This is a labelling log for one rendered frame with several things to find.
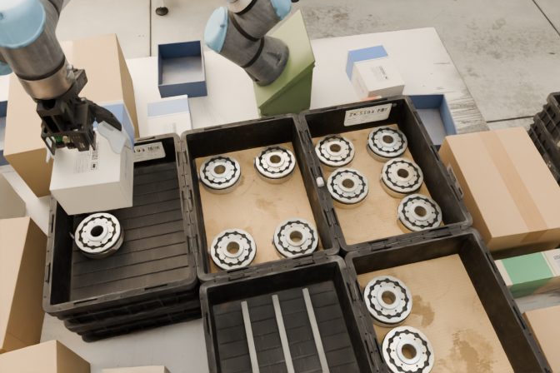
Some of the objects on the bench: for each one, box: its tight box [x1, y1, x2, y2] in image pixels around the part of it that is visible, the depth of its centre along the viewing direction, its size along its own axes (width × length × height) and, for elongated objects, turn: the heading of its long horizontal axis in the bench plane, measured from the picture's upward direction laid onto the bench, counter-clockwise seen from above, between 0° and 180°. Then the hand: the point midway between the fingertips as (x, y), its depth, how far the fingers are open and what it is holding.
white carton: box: [147, 95, 193, 137], centre depth 140 cm, size 20×12×9 cm, turn 12°
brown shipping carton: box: [438, 127, 560, 261], centre depth 123 cm, size 30×22×16 cm
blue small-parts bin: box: [397, 93, 458, 152], centre depth 143 cm, size 20×15×7 cm
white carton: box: [344, 42, 405, 100], centre depth 154 cm, size 20×12×9 cm, turn 15°
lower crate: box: [64, 284, 203, 342], centre depth 117 cm, size 40×30×12 cm
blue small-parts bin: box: [157, 40, 208, 98], centre depth 157 cm, size 20×15×7 cm
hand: (93, 150), depth 91 cm, fingers closed on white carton, 13 cm apart
